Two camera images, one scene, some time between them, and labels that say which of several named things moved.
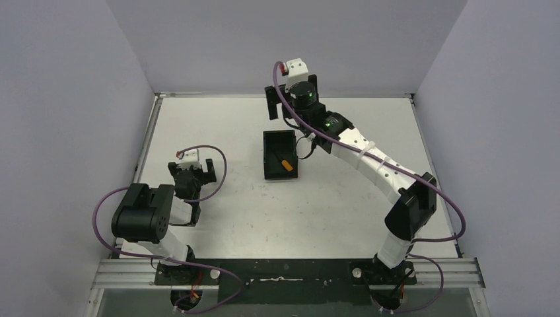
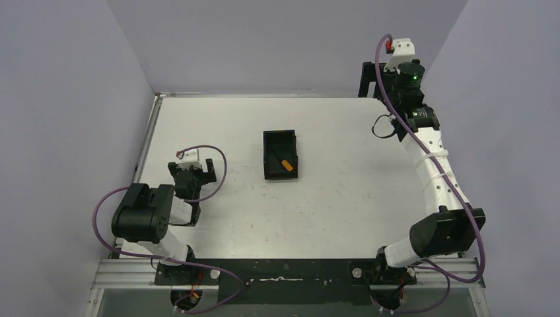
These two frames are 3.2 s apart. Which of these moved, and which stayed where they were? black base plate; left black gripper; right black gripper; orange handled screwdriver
Moved: right black gripper
Stayed: left black gripper; black base plate; orange handled screwdriver
